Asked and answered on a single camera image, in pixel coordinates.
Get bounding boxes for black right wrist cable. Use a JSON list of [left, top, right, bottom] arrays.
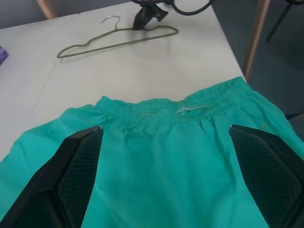
[[170, 0, 213, 17]]

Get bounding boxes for green shorts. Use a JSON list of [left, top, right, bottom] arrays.
[[0, 76, 304, 228]]

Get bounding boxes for purple tissue box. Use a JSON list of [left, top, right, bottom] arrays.
[[0, 46, 10, 66]]

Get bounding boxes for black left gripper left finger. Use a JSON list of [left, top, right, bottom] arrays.
[[0, 125, 105, 228]]

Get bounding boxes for wooden frame leg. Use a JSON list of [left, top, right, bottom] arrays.
[[243, 0, 272, 79]]

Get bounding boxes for olive wire hanger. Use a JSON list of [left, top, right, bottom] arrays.
[[56, 15, 179, 59]]

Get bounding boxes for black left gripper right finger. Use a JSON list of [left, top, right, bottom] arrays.
[[228, 124, 304, 228]]

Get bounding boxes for thin black metal leg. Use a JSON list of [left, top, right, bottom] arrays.
[[265, 0, 293, 43]]

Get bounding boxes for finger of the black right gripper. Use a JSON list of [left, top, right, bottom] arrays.
[[139, 8, 155, 26], [132, 14, 146, 31]]

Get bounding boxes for wooden clothes rack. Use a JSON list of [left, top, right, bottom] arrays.
[[38, 0, 58, 19]]

